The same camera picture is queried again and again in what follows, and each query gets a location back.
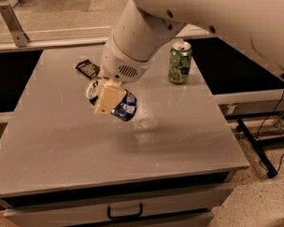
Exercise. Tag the green soda can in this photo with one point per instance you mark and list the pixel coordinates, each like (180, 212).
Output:
(180, 62)

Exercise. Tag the black top drawer handle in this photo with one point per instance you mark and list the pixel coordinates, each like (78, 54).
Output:
(126, 212)

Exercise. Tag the blue pepsi can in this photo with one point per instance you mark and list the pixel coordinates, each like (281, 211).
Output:
(125, 110)

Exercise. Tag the left metal railing bracket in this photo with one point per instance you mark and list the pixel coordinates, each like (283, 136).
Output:
(20, 38)

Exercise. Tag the black snack packet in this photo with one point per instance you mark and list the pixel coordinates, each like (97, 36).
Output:
(88, 69)

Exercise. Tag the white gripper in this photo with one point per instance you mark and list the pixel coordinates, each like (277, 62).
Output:
(119, 65)

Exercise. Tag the black metal floor stand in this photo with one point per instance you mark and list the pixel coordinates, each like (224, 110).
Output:
(258, 145)

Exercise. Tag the grey cabinet with drawers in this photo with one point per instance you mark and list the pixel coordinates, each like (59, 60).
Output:
(62, 165)

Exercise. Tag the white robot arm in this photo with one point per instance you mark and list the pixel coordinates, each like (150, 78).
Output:
(253, 27)

